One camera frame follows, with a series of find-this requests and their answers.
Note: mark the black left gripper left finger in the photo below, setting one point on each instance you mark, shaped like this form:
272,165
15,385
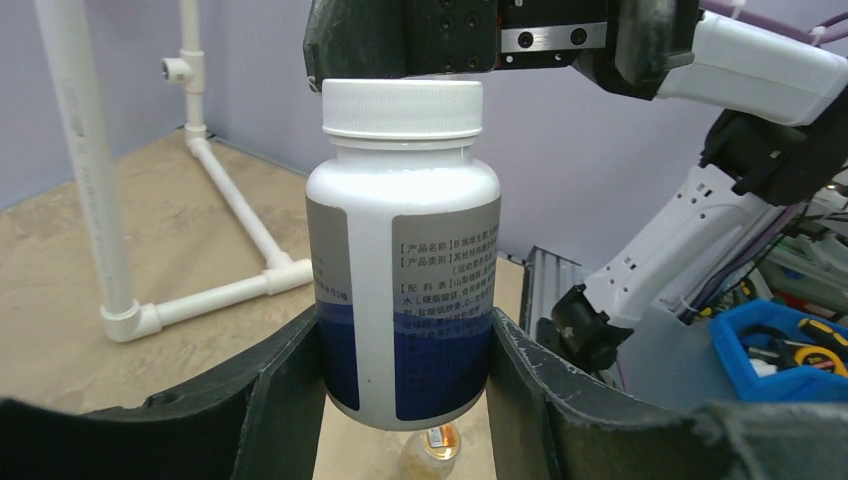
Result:
257,415

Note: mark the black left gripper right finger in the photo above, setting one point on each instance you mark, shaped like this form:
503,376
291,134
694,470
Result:
550,420

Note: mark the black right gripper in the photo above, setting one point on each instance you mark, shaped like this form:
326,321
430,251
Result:
624,47

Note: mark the white capped dark pill bottle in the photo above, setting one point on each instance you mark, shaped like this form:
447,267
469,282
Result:
403,241

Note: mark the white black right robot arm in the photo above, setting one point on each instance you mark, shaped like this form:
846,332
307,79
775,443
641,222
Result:
780,138

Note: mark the amber pill bottle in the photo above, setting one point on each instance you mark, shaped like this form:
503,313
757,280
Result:
430,454

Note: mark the blue parts bin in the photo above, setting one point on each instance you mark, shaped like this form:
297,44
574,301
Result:
773,353

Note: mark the white PVC pipe frame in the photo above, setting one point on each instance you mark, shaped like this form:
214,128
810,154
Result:
173,239

